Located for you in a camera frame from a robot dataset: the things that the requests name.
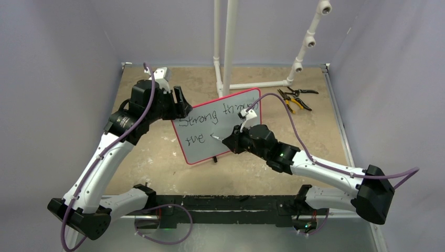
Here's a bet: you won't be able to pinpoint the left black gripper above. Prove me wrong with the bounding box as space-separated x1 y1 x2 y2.
146 86 192 124

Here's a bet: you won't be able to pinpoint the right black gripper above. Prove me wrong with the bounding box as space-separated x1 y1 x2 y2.
224 122 269 161

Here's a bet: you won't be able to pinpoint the black whiteboard marker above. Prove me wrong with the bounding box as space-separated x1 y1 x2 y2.
211 135 223 141

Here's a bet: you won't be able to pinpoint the red-framed whiteboard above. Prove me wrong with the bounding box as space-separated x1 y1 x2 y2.
172 88 261 165

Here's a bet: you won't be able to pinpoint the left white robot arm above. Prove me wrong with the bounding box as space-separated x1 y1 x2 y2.
47 80 193 240

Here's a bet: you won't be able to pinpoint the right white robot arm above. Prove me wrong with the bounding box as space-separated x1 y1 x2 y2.
222 124 395 225

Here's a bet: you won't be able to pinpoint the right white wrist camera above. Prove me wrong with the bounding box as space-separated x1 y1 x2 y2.
238 109 260 133

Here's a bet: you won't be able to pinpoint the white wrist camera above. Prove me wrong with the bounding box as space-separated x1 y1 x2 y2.
238 109 260 133
149 67 172 94

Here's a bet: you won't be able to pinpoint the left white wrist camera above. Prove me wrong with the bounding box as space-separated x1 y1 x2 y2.
149 67 172 94

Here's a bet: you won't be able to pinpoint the yellow-handled pliers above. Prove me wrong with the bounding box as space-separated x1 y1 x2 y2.
277 89 303 114

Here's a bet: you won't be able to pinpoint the black-handled pliers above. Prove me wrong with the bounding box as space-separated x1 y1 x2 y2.
286 86 320 112

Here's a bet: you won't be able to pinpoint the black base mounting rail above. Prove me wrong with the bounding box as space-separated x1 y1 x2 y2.
155 195 327 228

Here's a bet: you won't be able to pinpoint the white PVC pipe frame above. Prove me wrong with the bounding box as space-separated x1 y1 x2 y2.
213 1 333 98

